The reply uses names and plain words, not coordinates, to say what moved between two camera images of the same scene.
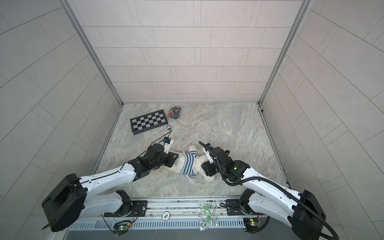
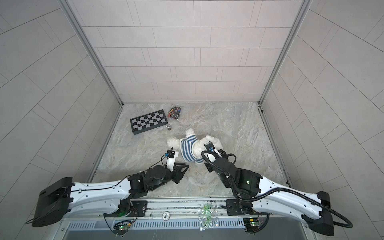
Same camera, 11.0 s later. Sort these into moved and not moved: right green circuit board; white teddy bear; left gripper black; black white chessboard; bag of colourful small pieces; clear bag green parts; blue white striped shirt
Moved: blue white striped shirt; white teddy bear; left gripper black
Not moved: bag of colourful small pieces; black white chessboard; right green circuit board; clear bag green parts
